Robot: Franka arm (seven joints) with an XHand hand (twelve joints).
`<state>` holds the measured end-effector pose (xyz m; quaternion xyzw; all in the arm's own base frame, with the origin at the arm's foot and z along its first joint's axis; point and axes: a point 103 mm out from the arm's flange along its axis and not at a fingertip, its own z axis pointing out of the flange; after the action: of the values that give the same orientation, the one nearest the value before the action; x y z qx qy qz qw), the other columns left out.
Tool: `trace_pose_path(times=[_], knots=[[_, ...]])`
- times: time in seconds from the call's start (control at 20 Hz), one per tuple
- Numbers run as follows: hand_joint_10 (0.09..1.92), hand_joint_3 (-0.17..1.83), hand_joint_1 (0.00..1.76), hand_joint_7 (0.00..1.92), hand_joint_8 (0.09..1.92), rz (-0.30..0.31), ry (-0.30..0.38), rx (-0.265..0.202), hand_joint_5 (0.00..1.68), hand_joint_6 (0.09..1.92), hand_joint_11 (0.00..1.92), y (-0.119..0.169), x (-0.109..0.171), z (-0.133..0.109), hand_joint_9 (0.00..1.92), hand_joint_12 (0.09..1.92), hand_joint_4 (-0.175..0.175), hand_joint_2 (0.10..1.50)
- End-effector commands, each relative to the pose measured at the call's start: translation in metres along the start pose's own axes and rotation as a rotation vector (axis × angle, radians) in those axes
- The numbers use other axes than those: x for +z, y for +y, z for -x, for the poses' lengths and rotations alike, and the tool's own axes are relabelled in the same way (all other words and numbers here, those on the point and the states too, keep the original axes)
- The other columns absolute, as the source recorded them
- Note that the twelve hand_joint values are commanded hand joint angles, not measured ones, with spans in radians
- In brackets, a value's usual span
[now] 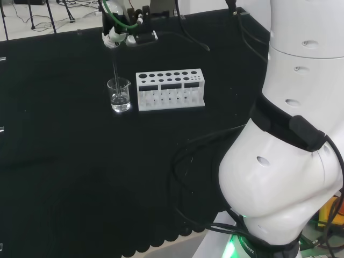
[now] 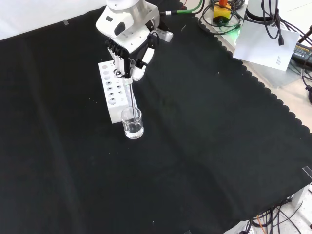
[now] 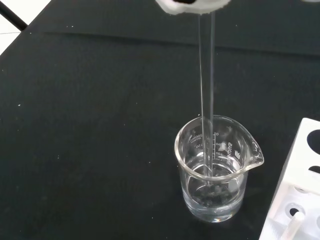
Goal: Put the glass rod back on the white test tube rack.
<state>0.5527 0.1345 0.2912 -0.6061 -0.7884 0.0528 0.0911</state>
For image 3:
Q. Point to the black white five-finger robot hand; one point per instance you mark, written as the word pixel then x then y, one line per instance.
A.
pixel 175 6

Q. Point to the white test tube rack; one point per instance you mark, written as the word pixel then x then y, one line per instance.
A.
pixel 297 150

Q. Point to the black bench cloth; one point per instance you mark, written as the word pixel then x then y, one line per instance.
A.
pixel 100 125

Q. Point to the black tripod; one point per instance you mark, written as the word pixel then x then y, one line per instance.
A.
pixel 13 16

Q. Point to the clear glass beaker with water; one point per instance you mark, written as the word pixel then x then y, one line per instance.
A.
pixel 215 200

